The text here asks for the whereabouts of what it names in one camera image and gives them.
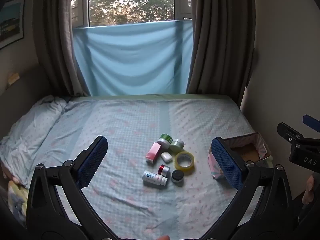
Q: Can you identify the wall poster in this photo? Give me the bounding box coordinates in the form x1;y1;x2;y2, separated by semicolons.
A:
0;0;26;50

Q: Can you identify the grey brown curtain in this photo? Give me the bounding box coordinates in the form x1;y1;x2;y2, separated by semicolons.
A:
32;0;91;97
186;0;257;106

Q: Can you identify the cloth-lined cardboard box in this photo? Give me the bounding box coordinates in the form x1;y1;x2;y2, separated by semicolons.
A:
208;133;273;181

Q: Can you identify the window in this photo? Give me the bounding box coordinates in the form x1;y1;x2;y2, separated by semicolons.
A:
71;0;193;28

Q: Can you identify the red cap silver jar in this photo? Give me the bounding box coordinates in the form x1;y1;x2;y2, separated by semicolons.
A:
157;164;171;177

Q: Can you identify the crumpled light blue blanket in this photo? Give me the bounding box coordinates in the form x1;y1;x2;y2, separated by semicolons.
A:
0;95;68;188

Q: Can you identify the dark green lid jar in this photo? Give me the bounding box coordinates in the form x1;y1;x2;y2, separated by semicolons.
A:
159;133;173;148

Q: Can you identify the person's right hand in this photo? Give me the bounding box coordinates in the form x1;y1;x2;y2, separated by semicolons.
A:
302;174;316;205

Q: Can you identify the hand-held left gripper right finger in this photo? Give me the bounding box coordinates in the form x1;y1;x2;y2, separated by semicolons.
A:
205;137;294;240

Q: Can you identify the light blue hanging cloth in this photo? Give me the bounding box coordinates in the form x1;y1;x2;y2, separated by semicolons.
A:
72;20;195;97

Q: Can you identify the white pill bottle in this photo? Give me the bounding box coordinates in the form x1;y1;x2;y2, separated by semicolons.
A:
142;170;168;187

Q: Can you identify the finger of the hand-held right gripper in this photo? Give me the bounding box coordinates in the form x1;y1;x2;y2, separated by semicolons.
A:
277;122;305;147
302;114;320;132

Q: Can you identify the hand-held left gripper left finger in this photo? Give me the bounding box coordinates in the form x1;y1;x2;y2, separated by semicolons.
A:
26;135;113;240

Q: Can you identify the clear tape roll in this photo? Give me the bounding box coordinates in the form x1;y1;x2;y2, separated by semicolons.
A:
174;151;195;173

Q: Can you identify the floral bed sheet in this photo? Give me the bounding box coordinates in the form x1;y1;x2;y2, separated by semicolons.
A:
0;94;275;240

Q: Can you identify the light green lid jar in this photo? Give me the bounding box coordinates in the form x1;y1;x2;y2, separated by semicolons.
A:
170;139;185;153

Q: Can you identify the pink carton box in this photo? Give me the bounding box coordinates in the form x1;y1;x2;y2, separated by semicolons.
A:
145;142;163;165

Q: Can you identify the black round jar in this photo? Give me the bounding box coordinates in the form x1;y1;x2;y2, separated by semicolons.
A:
171;170;184;183

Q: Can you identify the yellow printed cloth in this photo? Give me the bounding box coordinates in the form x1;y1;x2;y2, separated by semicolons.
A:
7;180;29;227

